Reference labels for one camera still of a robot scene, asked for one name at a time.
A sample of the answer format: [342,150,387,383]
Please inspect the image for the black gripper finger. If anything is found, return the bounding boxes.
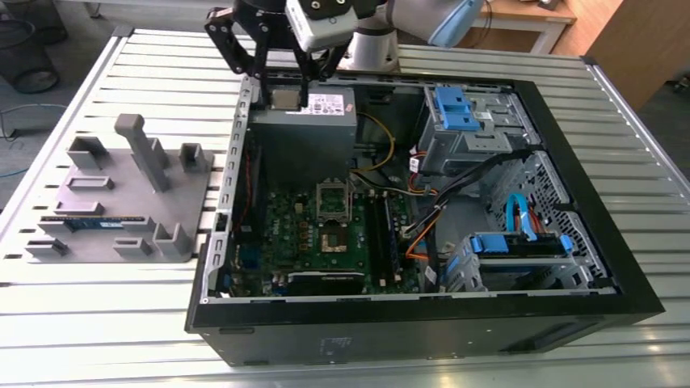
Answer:
[295,45,347,108]
[203,7,272,108]

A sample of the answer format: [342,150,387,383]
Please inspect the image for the silver CPU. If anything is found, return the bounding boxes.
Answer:
[271,89,303,110]

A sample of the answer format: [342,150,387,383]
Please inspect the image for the metal socket cover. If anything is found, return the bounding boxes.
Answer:
[315,179,357,226]

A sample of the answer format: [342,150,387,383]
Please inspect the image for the CPU socket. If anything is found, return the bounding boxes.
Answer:
[316,225,353,255]

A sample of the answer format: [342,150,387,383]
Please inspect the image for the grey power supply unit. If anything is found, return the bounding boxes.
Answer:
[250,85,361,181]

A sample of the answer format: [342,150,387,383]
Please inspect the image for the blue plastic drive latch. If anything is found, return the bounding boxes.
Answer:
[434,86,481,133]

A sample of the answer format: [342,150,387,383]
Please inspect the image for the metal locking lever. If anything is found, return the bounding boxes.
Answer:
[347,174,358,227]

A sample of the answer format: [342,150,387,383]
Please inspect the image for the metal optical drive cage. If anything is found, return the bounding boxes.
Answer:
[418,84,541,175]

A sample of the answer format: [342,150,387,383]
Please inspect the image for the green motherboard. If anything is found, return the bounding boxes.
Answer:
[226,177,427,296]

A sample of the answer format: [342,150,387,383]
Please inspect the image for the grey parts rack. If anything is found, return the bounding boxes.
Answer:
[22,113,216,264]

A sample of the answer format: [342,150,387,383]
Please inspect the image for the blue RAM stick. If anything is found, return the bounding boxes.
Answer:
[46,216,144,231]

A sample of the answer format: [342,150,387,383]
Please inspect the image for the black graphics card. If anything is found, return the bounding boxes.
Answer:
[284,270,367,296]

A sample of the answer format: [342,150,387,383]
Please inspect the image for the hard disk in blue carrier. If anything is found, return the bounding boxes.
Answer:
[469,233,574,258]

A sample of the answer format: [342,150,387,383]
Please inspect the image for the wooden cabinet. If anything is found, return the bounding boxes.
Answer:
[553,0,690,114]

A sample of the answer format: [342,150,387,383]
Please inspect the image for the metal disk bay cage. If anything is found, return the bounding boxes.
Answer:
[441,234,615,294]

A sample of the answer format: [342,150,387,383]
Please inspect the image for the black PC case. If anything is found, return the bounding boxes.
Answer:
[184,64,666,368]

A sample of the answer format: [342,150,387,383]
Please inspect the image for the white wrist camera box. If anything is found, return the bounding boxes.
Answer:
[284,0,361,52]

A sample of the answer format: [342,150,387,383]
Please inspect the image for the yellow wire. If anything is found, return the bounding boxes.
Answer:
[353,112,398,173]

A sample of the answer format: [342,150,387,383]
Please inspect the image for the black cable bundle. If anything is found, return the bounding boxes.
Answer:
[402,149,535,239]

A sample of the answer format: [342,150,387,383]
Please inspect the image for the pale floor cable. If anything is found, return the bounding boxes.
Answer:
[0,103,70,141]

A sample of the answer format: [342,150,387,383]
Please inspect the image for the wooden desk white frame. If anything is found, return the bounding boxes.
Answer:
[469,0,578,56]

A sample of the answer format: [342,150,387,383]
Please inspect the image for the orange wire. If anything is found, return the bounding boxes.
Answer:
[403,217,445,262]

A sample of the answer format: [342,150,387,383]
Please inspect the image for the blue wire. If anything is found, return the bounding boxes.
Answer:
[505,193,541,243]

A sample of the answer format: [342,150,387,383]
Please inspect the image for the red wire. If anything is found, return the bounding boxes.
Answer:
[530,205,549,236]

